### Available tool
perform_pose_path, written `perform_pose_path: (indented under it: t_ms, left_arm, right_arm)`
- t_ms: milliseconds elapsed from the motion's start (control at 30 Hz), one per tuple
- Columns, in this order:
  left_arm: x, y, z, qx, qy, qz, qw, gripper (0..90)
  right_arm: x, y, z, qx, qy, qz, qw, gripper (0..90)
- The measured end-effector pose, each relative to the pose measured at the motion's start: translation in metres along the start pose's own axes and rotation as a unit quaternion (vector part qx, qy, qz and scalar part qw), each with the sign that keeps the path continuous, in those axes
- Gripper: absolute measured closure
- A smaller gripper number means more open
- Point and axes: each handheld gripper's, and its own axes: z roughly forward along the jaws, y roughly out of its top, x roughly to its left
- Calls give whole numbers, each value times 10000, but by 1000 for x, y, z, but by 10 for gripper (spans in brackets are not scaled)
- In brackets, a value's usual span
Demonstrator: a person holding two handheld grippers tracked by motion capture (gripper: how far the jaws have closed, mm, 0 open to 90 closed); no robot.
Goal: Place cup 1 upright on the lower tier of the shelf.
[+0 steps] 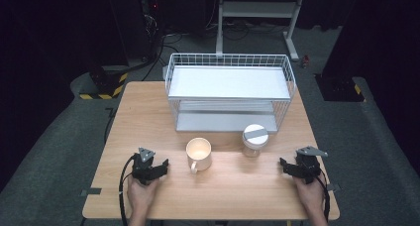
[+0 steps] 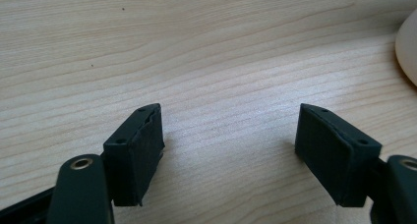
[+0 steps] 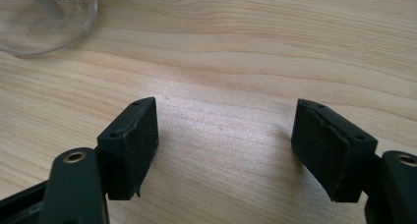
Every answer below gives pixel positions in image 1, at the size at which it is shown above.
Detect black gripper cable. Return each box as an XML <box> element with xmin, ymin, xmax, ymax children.
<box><xmin>316</xmin><ymin>170</ymin><xmax>332</xmax><ymax>224</ymax></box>
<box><xmin>118</xmin><ymin>154</ymin><xmax>137</xmax><ymax>226</ymax></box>

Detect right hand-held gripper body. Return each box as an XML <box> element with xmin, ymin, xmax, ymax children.
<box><xmin>294</xmin><ymin>145</ymin><xmax>329</xmax><ymax>185</ymax></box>

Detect person's left hand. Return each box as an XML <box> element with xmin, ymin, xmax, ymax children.
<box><xmin>126</xmin><ymin>174</ymin><xmax>160</xmax><ymax>218</ymax></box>

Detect clear jar with white lid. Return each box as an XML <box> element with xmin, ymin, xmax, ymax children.
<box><xmin>241</xmin><ymin>123</ymin><xmax>269</xmax><ymax>159</ymax></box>

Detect person's right hand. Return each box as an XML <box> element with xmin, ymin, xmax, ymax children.
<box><xmin>292</xmin><ymin>172</ymin><xmax>327</xmax><ymax>218</ymax></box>

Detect white wire shelf rack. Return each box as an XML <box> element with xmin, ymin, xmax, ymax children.
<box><xmin>163</xmin><ymin>52</ymin><xmax>297</xmax><ymax>135</ymax></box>

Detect dark equipment rack with cables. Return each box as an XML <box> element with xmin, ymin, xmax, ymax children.
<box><xmin>137</xmin><ymin>0</ymin><xmax>166</xmax><ymax>63</ymax></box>

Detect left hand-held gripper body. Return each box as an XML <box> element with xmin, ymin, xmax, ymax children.
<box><xmin>131</xmin><ymin>147</ymin><xmax>157</xmax><ymax>186</ymax></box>

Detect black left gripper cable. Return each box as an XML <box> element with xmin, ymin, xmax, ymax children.
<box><xmin>118</xmin><ymin>154</ymin><xmax>137</xmax><ymax>226</ymax></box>

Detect white metal stand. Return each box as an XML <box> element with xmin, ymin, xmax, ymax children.
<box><xmin>215</xmin><ymin>0</ymin><xmax>307</xmax><ymax>62</ymax></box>

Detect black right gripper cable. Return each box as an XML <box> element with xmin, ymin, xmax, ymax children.
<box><xmin>316</xmin><ymin>170</ymin><xmax>332</xmax><ymax>224</ymax></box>

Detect black yellow striped base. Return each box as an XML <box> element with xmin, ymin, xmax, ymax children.
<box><xmin>314</xmin><ymin>72</ymin><xmax>367</xmax><ymax>103</ymax></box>
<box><xmin>78</xmin><ymin>64</ymin><xmax>130</xmax><ymax>101</ymax></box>

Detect white mug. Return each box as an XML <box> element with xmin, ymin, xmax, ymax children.
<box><xmin>185</xmin><ymin>137</ymin><xmax>213</xmax><ymax>174</ymax></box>

